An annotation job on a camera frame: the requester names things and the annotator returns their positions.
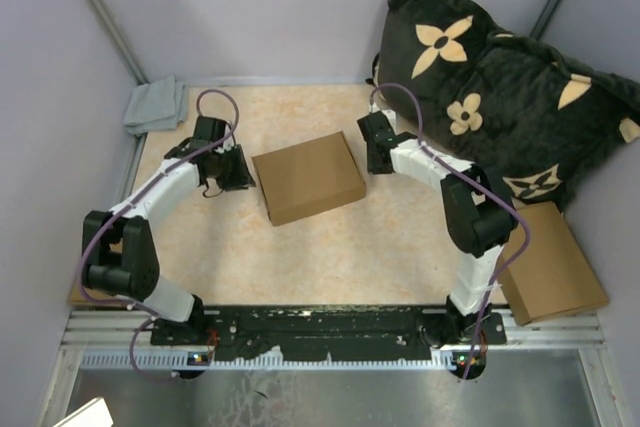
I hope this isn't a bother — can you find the brown cardboard box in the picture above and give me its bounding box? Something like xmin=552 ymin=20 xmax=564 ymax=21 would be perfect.
xmin=252 ymin=131 xmax=367 ymax=227

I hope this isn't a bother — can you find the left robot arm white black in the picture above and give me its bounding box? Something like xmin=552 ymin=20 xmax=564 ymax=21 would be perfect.
xmin=79 ymin=116 xmax=255 ymax=344

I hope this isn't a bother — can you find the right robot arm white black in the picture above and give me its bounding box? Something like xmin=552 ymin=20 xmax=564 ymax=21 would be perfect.
xmin=357 ymin=111 xmax=516 ymax=347

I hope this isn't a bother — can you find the folded cardboard box left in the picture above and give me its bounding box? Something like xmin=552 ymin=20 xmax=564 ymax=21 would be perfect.
xmin=67 ymin=278 xmax=126 ymax=308

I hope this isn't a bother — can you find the folded cardboard box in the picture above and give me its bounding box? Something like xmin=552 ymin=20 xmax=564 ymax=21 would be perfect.
xmin=498 ymin=202 xmax=609 ymax=326
xmin=67 ymin=278 xmax=126 ymax=308

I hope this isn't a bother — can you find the folded cardboard box right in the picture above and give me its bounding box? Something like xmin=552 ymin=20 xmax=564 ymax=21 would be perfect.
xmin=498 ymin=202 xmax=609 ymax=326

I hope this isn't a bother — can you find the grey folded cloth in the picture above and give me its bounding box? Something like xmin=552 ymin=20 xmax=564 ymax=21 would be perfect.
xmin=123 ymin=76 xmax=188 ymax=136

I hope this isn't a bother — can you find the black floral plush pillow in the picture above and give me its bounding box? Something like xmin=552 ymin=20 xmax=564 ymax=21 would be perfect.
xmin=372 ymin=0 xmax=639 ymax=208

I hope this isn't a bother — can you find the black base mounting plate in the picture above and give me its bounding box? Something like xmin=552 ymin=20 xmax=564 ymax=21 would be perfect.
xmin=151 ymin=304 xmax=506 ymax=362

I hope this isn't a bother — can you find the aluminium rail frame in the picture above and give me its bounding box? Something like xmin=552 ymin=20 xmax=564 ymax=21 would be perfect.
xmin=38 ymin=305 xmax=633 ymax=426

